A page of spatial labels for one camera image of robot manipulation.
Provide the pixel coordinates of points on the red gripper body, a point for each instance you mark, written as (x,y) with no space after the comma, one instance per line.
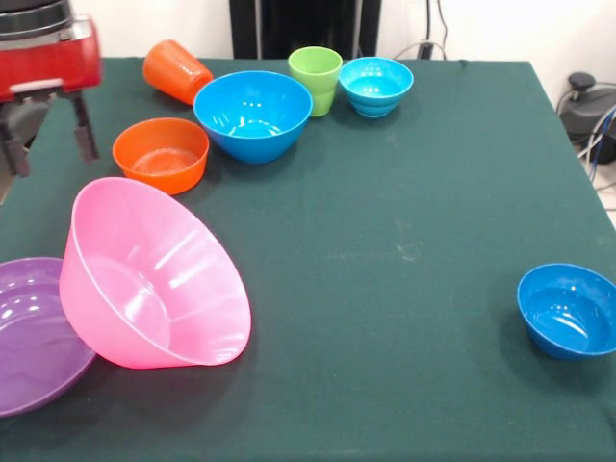
(48,62)

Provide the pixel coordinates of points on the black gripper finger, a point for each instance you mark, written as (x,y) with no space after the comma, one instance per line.
(86,130)
(14,149)

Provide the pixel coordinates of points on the orange plastic bowl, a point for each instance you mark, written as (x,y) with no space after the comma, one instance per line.
(163,168)

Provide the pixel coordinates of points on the orange plastic cup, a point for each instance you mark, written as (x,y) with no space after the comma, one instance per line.
(173,72)

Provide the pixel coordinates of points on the large pink plastic bowl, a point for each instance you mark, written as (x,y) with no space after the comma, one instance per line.
(144,279)

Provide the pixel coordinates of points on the large light blue bowl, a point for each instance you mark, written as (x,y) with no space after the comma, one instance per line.
(252,125)

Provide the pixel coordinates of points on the large purple plastic bowl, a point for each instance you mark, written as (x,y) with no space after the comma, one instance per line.
(33,351)

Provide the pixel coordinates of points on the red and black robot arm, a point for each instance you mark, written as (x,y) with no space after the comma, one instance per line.
(29,17)

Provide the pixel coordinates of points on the grey office chair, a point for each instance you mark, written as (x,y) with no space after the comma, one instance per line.
(31,115)

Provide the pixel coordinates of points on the green plastic cup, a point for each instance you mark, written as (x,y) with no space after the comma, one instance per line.
(315,77)

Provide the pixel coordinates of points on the small cyan ribbed bowl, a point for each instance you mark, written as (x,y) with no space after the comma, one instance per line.
(375,89)

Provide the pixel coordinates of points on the dark green tablecloth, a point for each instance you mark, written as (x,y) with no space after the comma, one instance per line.
(361,264)

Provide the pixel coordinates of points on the small dark blue bowl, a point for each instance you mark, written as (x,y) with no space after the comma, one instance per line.
(568,313)

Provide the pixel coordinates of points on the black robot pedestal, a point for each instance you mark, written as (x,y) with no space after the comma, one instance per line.
(298,24)

